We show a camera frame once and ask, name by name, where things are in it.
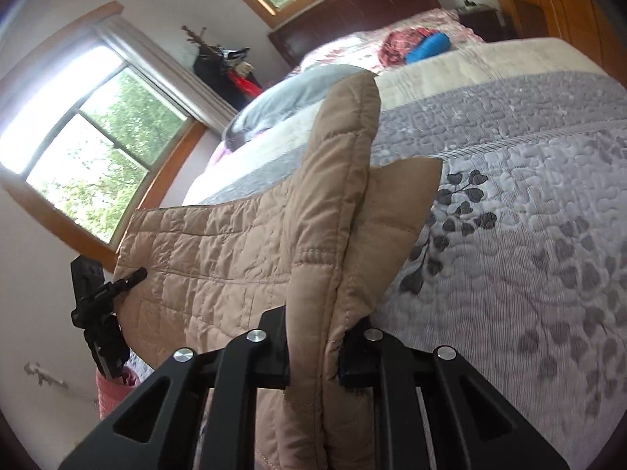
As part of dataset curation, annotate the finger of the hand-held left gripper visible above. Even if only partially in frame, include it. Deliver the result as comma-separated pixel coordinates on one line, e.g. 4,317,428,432
100,268,149,299

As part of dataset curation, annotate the tan quilted jacket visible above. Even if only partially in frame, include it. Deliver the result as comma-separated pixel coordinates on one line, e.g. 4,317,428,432
114,71,444,470

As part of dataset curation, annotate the red patterned clothing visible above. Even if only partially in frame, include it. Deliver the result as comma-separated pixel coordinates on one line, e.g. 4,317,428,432
379,28,437,67

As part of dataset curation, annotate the beige curtain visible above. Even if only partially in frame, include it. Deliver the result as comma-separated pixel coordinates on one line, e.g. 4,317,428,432
93,12,241,130

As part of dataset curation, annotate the wooden desk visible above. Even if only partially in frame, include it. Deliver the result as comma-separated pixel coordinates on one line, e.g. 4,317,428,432
486,0,589,42

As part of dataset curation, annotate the grey pillow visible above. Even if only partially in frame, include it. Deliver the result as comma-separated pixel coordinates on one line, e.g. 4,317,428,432
221,63,373,150

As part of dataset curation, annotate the grey quilted bedspread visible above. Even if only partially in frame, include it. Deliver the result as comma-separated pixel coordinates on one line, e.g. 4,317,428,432
181,73,627,470

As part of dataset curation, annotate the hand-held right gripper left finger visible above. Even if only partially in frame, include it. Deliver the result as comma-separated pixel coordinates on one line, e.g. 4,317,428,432
59,306,295,470

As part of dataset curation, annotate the red hanging bag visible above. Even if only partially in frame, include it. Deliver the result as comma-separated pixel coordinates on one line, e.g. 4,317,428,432
230,71,265,99

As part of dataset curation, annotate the large wooden frame window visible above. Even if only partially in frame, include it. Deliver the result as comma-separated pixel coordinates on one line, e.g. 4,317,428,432
0,2,207,250

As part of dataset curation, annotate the cream blanket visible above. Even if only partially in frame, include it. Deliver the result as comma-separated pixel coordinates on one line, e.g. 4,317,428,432
181,36,608,206

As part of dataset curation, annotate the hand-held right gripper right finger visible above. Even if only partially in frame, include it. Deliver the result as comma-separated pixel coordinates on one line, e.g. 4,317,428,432
338,316,571,470

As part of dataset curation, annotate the wooden wardrobe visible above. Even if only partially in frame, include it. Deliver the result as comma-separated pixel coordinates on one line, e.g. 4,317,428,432
553,0,627,74

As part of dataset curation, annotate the dark nightstand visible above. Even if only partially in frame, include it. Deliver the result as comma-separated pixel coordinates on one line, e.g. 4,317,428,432
458,4,505,42

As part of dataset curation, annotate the dark wooden headboard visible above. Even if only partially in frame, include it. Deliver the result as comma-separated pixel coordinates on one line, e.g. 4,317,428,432
268,0,442,67

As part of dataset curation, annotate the pink floral sheet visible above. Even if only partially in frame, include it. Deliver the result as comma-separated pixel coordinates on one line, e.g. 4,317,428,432
208,7,483,167

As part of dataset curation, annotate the blue cloth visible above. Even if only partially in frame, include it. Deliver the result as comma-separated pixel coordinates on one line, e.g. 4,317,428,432
404,32,450,64

